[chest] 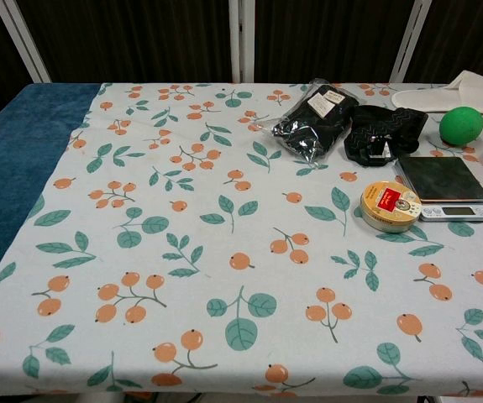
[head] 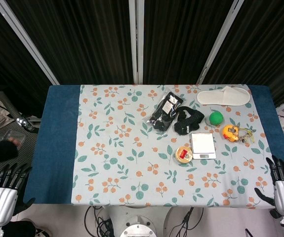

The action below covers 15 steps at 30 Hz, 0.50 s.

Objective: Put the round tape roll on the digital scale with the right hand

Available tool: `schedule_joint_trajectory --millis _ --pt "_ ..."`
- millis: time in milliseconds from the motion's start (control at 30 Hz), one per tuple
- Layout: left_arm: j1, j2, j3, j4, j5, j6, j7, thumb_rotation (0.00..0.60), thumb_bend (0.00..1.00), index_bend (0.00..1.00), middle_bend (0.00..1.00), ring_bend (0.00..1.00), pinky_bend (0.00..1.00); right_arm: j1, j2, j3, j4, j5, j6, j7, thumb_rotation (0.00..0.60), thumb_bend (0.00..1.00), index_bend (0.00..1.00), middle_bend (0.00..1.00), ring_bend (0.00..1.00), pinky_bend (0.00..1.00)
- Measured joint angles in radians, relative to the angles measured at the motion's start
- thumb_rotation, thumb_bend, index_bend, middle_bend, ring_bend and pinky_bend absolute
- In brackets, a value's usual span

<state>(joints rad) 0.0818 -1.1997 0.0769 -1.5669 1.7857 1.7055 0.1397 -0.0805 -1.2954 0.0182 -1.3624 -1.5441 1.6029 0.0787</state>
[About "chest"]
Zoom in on black folded cloth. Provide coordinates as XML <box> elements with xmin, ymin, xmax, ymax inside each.
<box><xmin>343</xmin><ymin>105</ymin><xmax>429</xmax><ymax>167</ymax></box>

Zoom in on digital kitchen scale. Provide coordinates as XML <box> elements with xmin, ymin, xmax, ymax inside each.
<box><xmin>394</xmin><ymin>156</ymin><xmax>483</xmax><ymax>222</ymax></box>

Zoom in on green ball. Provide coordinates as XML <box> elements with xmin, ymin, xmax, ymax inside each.
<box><xmin>438</xmin><ymin>106</ymin><xmax>483</xmax><ymax>147</ymax></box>

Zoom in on black socks in plastic bag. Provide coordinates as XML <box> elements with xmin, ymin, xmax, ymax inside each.
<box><xmin>270</xmin><ymin>77</ymin><xmax>358</xmax><ymax>163</ymax></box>

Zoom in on white disposable slipper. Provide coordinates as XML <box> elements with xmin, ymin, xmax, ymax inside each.
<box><xmin>391</xmin><ymin>70</ymin><xmax>483</xmax><ymax>115</ymax></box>

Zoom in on black curtain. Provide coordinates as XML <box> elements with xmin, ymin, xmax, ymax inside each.
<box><xmin>0</xmin><ymin>0</ymin><xmax>483</xmax><ymax>139</ymax></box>

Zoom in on white frame pole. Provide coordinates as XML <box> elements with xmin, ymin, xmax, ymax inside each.
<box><xmin>388</xmin><ymin>0</ymin><xmax>435</xmax><ymax>83</ymax></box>
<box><xmin>0</xmin><ymin>0</ymin><xmax>53</xmax><ymax>83</ymax></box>
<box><xmin>228</xmin><ymin>0</ymin><xmax>255</xmax><ymax>83</ymax></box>

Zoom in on floral fruit print tablecloth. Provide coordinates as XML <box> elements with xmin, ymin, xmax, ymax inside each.
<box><xmin>0</xmin><ymin>81</ymin><xmax>483</xmax><ymax>403</ymax></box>

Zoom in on round yellow tin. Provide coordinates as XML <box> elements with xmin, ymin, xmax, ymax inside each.
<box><xmin>360</xmin><ymin>181</ymin><xmax>423</xmax><ymax>234</ymax></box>

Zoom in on blue plush table cover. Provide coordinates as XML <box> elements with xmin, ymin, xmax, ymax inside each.
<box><xmin>0</xmin><ymin>82</ymin><xmax>102</xmax><ymax>310</ymax></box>

